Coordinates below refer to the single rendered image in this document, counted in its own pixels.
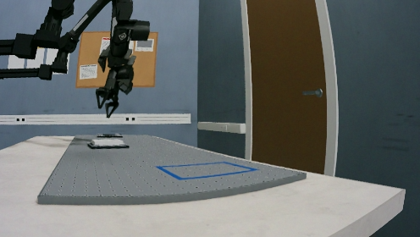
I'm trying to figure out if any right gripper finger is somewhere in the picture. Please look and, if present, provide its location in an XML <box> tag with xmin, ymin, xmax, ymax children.
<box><xmin>125</xmin><ymin>55</ymin><xmax>136</xmax><ymax>77</ymax></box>
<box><xmin>97</xmin><ymin>57</ymin><xmax>107</xmax><ymax>73</ymax></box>

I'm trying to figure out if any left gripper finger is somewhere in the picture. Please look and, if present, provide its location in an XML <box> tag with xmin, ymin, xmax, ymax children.
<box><xmin>105</xmin><ymin>102</ymin><xmax>119</xmax><ymax>119</ymax></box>
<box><xmin>96</xmin><ymin>90</ymin><xmax>110</xmax><ymax>108</ymax></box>

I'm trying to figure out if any grey rectangular work surface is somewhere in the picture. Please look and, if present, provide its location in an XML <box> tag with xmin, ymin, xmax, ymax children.
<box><xmin>37</xmin><ymin>135</ymin><xmax>307</xmax><ymax>205</ymax></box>

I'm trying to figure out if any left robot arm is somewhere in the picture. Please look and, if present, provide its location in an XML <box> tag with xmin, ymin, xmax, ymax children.
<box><xmin>52</xmin><ymin>0</ymin><xmax>134</xmax><ymax>95</ymax></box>

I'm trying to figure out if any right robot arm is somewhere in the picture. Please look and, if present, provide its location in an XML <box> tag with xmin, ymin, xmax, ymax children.
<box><xmin>36</xmin><ymin>0</ymin><xmax>150</xmax><ymax>53</ymax></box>

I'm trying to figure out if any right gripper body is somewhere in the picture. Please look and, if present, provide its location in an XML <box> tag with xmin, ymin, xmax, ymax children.
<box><xmin>100</xmin><ymin>40</ymin><xmax>135</xmax><ymax>66</ymax></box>

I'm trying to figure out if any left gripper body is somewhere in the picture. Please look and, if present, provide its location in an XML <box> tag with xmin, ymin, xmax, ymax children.
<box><xmin>96</xmin><ymin>78</ymin><xmax>119</xmax><ymax>103</ymax></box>

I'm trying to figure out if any white well plate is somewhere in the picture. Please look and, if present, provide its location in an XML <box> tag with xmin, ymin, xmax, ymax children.
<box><xmin>91</xmin><ymin>140</ymin><xmax>124</xmax><ymax>146</ymax></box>

